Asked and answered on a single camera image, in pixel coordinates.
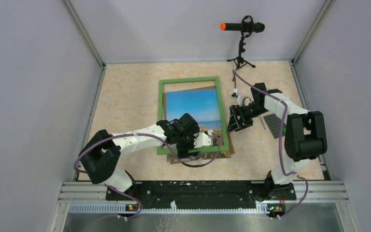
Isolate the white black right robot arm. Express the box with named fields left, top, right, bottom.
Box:
left=227, top=83, right=328, bottom=199

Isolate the white cable duct strip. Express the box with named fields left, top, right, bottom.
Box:
left=69, top=202, right=269, bottom=215

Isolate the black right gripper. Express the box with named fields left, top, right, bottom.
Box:
left=227, top=103, right=269, bottom=133

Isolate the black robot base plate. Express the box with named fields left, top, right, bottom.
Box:
left=105, top=180, right=297, bottom=209

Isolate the clear handled screwdriver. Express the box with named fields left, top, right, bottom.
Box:
left=258, top=116, right=267, bottom=131

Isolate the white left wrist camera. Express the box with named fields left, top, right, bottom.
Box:
left=193, top=130, right=214, bottom=148

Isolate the black microphone orange tip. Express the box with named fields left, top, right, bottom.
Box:
left=220, top=22, right=265, bottom=33

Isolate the grey studded baseplate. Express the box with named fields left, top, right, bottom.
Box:
left=263, top=114, right=281, bottom=139

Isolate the black tripod stand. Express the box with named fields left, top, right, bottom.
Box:
left=227, top=15, right=256, bottom=70

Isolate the green wooden picture frame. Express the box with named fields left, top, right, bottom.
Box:
left=157, top=76, right=230, bottom=151

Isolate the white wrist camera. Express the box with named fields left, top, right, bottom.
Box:
left=193, top=130, right=214, bottom=148
left=231, top=92, right=245, bottom=106

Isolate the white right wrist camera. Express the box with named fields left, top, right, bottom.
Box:
left=231, top=92, right=245, bottom=106

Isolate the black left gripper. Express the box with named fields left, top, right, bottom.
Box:
left=176, top=126, right=201, bottom=159

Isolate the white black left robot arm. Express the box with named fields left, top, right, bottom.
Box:
left=75, top=113, right=200, bottom=200

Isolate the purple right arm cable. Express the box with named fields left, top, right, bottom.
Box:
left=232, top=69, right=309, bottom=219

